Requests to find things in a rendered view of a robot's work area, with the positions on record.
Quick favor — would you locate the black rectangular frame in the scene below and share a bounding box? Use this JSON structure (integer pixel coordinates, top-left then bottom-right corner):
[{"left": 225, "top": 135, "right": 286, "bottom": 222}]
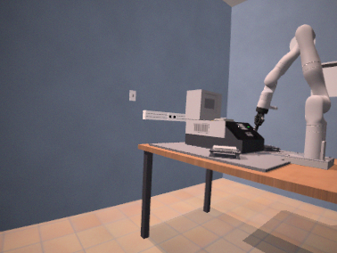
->
[{"left": 209, "top": 148, "right": 241, "bottom": 159}]

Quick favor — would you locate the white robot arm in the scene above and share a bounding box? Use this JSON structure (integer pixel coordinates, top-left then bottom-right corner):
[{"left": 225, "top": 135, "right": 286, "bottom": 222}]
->
[{"left": 257, "top": 25, "right": 331, "bottom": 160}]

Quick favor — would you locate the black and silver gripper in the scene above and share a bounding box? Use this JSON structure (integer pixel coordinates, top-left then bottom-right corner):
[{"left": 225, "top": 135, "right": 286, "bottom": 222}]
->
[{"left": 254, "top": 107, "right": 268, "bottom": 131}]

